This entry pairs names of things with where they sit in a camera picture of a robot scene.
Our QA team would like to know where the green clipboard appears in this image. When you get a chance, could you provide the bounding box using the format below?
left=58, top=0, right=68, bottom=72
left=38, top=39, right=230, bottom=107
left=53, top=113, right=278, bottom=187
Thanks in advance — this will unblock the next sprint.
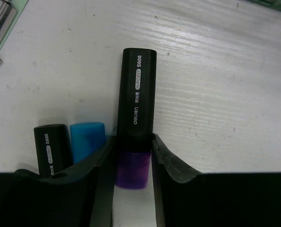
left=0, top=0, right=28, bottom=63

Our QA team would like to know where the purple cap highlighter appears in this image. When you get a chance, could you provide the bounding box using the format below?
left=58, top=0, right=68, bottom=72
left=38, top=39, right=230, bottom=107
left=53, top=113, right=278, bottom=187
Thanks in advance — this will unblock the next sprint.
left=115, top=48, right=157, bottom=190

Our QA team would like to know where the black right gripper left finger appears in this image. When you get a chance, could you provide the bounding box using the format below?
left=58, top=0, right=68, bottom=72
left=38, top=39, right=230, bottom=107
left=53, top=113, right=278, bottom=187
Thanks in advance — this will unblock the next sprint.
left=0, top=136, right=116, bottom=227

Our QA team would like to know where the blue cap highlighter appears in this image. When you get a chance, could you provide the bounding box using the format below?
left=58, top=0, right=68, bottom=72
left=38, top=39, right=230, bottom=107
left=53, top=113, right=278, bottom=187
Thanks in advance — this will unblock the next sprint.
left=70, top=122, right=106, bottom=164

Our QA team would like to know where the pink cap highlighter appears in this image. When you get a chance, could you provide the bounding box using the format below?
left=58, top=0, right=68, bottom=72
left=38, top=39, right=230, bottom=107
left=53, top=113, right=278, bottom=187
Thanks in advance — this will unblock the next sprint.
left=34, top=124, right=73, bottom=178

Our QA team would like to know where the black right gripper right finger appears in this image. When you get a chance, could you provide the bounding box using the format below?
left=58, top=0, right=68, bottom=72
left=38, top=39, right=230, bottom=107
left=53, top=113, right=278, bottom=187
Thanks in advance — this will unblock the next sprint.
left=152, top=135, right=281, bottom=227

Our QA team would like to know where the green wire mesh desk organizer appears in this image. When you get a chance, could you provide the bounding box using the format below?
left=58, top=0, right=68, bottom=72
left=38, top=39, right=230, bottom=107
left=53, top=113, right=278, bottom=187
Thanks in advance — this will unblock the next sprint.
left=246, top=0, right=281, bottom=12

